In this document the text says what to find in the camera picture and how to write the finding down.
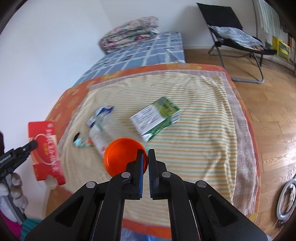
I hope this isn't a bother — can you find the patterned chair cushion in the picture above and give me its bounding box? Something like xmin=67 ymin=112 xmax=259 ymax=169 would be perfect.
xmin=210 ymin=26 xmax=263 ymax=49

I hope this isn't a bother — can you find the yellow box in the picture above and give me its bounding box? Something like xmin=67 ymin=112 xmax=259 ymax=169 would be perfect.
xmin=272 ymin=36 xmax=290 ymax=61

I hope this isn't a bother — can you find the green white carton box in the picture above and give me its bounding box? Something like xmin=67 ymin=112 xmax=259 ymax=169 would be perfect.
xmin=130 ymin=96 xmax=181 ymax=143

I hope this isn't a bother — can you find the black folding chair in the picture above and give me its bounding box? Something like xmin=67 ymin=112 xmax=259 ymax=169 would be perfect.
xmin=197 ymin=3 xmax=276 ymax=84

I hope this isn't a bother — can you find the white ring light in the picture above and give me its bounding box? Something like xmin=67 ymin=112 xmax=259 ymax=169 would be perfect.
xmin=276 ymin=176 xmax=295 ymax=222

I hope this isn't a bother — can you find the white gloved hand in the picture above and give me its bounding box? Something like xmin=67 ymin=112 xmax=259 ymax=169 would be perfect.
xmin=1 ymin=173 xmax=28 ymax=225

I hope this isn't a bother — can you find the light blue cream tube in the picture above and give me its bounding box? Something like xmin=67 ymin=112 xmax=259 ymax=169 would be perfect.
xmin=73 ymin=137 xmax=93 ymax=148

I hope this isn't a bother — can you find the striped yellow towel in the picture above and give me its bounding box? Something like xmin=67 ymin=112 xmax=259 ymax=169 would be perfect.
xmin=59 ymin=70 xmax=258 ymax=215

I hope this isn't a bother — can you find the clothes drying rack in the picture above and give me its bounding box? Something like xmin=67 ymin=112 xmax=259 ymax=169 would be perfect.
xmin=252 ymin=1 xmax=295 ymax=68

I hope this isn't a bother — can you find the folded floral quilt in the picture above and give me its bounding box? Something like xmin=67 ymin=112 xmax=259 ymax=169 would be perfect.
xmin=99 ymin=16 xmax=159 ymax=53

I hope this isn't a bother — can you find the red tissue box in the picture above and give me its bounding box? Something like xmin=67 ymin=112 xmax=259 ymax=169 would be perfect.
xmin=28 ymin=121 xmax=66 ymax=186

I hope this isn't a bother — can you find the clear plastic bottle teal cap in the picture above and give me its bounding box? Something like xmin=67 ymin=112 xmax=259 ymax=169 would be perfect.
xmin=89 ymin=116 xmax=111 ymax=157

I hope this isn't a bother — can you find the blue checkered mattress cover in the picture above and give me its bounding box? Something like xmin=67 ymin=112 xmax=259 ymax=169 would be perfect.
xmin=74 ymin=32 xmax=185 ymax=86

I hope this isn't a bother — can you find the blue white snack wrapper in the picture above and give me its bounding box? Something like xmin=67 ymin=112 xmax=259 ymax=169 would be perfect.
xmin=86 ymin=104 xmax=114 ymax=128

